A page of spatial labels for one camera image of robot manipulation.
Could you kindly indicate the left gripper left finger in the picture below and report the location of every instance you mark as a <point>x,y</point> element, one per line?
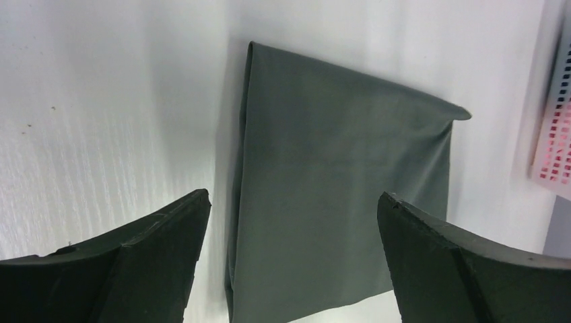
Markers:
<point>142,271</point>

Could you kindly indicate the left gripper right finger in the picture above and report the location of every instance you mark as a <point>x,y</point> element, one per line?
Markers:
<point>444,273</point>

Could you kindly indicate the dark grey t-shirt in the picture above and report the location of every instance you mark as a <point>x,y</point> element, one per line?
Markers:
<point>319,144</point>

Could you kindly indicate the pink t-shirt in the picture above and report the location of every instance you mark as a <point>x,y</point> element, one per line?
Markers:
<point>555,161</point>

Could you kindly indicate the dark blue t-shirt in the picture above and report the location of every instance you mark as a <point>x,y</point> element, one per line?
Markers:
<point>563,79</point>

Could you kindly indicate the white plastic basket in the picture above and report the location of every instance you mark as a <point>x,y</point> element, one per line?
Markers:
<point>550,103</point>

